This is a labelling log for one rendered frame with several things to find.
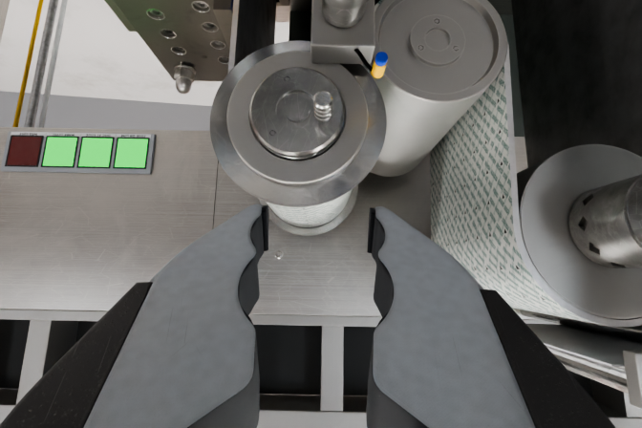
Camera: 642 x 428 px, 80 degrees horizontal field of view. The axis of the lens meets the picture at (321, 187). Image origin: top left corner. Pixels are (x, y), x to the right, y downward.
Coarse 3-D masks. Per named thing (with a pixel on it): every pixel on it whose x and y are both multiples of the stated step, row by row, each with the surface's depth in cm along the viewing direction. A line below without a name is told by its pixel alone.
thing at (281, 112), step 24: (288, 72) 31; (312, 72) 31; (264, 96) 30; (288, 96) 31; (312, 96) 31; (336, 96) 30; (264, 120) 30; (288, 120) 30; (312, 120) 30; (336, 120) 30; (264, 144) 30; (288, 144) 30; (312, 144) 30
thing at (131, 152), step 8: (120, 144) 65; (128, 144) 65; (136, 144) 65; (144, 144) 65; (120, 152) 65; (128, 152) 65; (136, 152) 65; (144, 152) 65; (120, 160) 64; (128, 160) 64; (136, 160) 64; (144, 160) 64
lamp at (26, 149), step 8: (16, 144) 65; (24, 144) 65; (32, 144) 65; (16, 152) 65; (24, 152) 65; (32, 152) 65; (8, 160) 64; (16, 160) 64; (24, 160) 64; (32, 160) 64
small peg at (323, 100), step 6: (318, 96) 27; (324, 96) 27; (330, 96) 27; (318, 102) 27; (324, 102) 27; (330, 102) 27; (318, 108) 28; (324, 108) 27; (330, 108) 28; (318, 114) 29; (324, 114) 28; (330, 114) 29; (318, 120) 30; (324, 120) 30
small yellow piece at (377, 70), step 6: (360, 54) 29; (378, 54) 26; (384, 54) 26; (366, 60) 29; (378, 60) 26; (384, 60) 26; (366, 66) 29; (378, 66) 27; (384, 66) 27; (372, 72) 28; (378, 72) 27
